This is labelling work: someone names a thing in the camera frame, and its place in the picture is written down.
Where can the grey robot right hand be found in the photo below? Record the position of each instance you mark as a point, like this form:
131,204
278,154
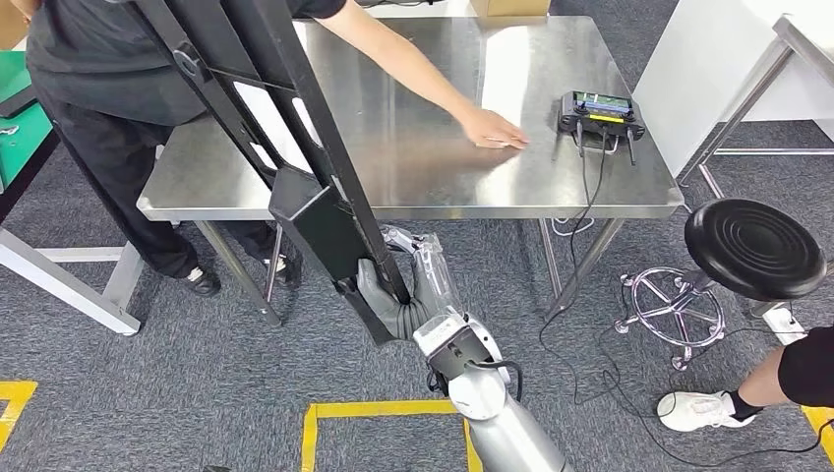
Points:
375,293

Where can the person's hand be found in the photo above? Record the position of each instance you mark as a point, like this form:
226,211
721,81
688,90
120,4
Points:
492,129

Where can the long black plastic part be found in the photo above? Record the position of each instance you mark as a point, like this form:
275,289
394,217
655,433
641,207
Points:
319,228

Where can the person's forearm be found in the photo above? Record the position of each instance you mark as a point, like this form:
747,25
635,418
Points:
430,81

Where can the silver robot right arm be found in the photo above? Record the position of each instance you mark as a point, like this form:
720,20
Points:
515,436

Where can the stainless steel workbench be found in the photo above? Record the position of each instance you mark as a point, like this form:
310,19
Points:
423,163
736,112

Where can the black remote controller with screen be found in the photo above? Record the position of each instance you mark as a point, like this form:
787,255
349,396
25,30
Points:
599,114

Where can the yellow floor tape square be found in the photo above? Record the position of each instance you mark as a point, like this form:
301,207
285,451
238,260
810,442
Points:
378,409
16,394
818,417

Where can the brown cardboard box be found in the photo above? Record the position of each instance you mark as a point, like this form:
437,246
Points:
508,6

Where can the white cabinet panel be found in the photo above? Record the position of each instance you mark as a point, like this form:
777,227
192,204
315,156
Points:
703,65

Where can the black round stool chrome base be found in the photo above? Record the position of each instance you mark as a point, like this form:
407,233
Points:
756,247

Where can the person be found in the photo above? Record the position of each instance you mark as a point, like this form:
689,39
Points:
98,65
808,365

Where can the green top table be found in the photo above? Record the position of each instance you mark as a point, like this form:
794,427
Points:
29,143

